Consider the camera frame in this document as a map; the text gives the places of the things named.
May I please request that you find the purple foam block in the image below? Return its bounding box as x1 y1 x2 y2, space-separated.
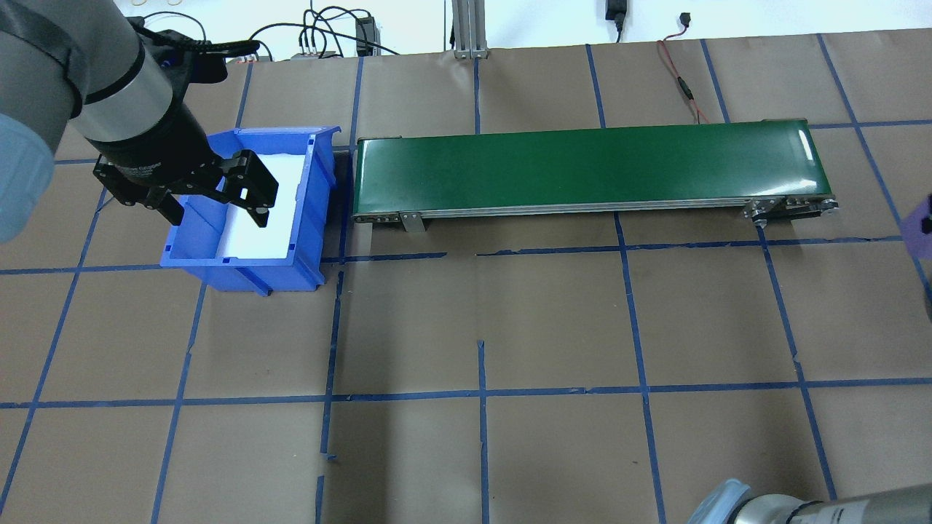
900 192 932 261

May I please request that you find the white foam pad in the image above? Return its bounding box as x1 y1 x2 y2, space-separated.
217 151 308 260

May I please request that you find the blue plastic storage bin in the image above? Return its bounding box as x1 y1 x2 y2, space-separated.
159 125 342 297

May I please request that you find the green conveyor belt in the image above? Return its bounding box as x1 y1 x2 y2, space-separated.
351 119 840 234

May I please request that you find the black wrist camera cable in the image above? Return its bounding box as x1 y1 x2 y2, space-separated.
130 16 212 50

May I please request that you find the aluminium profile post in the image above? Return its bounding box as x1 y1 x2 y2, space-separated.
450 0 491 60

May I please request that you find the red black conveyor wire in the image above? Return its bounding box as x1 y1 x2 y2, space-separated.
657 12 713 124

